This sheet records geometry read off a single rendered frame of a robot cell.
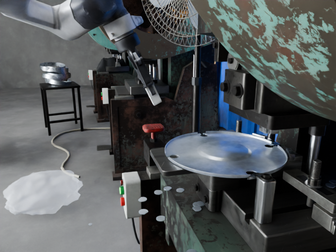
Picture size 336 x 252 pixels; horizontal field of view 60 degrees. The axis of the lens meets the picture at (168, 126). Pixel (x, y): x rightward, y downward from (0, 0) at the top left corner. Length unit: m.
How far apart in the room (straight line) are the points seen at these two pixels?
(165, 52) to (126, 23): 1.10
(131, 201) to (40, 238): 0.98
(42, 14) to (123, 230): 1.27
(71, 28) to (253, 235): 0.68
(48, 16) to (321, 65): 0.74
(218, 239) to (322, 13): 0.53
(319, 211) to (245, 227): 0.14
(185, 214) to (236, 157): 0.18
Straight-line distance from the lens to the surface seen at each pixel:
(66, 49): 7.22
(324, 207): 0.65
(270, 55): 0.28
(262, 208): 0.60
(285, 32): 0.24
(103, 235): 1.76
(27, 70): 7.34
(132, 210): 0.96
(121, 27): 0.90
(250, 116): 0.71
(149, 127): 0.98
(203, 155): 0.69
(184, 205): 0.76
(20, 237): 1.89
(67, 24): 0.87
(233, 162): 0.67
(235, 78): 0.68
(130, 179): 0.93
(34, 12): 0.85
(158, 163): 0.65
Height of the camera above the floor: 1.04
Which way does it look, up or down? 16 degrees down
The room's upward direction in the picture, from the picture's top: straight up
